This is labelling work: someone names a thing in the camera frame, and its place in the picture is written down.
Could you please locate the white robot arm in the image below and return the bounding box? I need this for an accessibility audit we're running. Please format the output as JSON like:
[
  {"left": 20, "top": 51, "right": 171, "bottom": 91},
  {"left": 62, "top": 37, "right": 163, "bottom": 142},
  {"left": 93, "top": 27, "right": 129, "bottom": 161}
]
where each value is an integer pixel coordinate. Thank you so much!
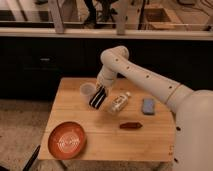
[{"left": 97, "top": 46, "right": 213, "bottom": 171}]

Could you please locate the translucent plastic cup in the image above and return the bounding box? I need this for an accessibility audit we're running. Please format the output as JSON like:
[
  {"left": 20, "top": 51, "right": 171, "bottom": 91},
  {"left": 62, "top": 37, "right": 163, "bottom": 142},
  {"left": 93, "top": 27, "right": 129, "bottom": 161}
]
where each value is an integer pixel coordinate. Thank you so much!
[{"left": 79, "top": 82, "right": 96, "bottom": 103}]

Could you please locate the orange ceramic bowl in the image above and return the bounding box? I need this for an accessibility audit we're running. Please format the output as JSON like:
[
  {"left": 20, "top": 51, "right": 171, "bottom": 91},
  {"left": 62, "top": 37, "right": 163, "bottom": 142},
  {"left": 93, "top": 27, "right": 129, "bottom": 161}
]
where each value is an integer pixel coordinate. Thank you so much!
[{"left": 48, "top": 122, "right": 86, "bottom": 160}]

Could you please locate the small brown object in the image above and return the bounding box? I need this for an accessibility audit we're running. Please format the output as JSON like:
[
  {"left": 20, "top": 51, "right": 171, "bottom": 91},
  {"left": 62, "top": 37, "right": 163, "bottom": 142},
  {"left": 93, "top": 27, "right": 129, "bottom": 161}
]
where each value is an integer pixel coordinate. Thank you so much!
[{"left": 119, "top": 122, "right": 143, "bottom": 129}]

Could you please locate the blue sponge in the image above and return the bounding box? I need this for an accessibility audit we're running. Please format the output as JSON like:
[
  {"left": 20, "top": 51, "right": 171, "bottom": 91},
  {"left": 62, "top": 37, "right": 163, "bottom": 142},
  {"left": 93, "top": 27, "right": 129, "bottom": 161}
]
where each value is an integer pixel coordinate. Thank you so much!
[{"left": 142, "top": 98, "right": 155, "bottom": 115}]

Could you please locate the wooden table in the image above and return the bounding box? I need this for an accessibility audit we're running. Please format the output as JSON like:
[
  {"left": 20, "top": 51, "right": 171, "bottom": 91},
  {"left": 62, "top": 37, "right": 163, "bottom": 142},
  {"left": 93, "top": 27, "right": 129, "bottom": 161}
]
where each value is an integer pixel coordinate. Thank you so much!
[{"left": 39, "top": 78, "right": 175, "bottom": 161}]

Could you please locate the dark counter cabinet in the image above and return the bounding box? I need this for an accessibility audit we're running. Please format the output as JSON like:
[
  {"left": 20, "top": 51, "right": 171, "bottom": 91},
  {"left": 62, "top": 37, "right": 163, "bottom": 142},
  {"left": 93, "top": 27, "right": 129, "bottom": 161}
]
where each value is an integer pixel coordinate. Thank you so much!
[{"left": 0, "top": 29, "right": 213, "bottom": 99}]

